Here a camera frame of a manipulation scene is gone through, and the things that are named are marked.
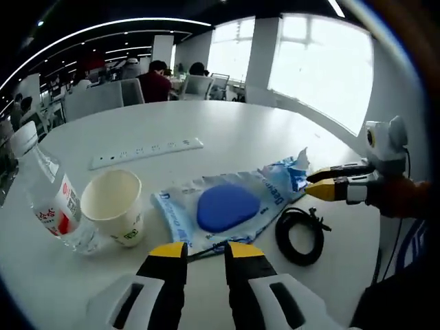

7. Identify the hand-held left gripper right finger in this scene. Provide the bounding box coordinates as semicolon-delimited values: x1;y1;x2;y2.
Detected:
223;241;340;330

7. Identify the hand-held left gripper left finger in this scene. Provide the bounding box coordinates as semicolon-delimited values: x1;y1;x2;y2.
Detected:
85;241;189;330

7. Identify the black cable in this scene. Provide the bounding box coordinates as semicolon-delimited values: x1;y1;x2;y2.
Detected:
274;206;333;266

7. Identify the white paper cup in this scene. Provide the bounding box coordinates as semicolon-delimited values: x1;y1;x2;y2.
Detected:
80;168;144;248

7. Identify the blue-white plastic package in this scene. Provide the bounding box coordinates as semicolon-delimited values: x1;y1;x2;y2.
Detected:
150;171;305;255

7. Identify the clear plastic water bottle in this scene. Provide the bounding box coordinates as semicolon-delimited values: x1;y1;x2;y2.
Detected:
10;120;100;255

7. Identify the blue white banner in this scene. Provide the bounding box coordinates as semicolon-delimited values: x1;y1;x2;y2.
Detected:
384;216;430;279

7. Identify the large bright window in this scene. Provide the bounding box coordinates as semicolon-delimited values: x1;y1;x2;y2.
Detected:
267;15;374;135
206;16;257;83

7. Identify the white table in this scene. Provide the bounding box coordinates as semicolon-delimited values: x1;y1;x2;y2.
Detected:
0;99;389;330

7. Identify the white power strip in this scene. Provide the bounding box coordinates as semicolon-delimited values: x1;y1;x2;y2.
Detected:
89;136;204;171

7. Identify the white office chair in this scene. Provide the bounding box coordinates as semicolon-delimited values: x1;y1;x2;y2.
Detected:
120;78;145;106
181;74;216;100
209;72;230;100
63;80;124;121

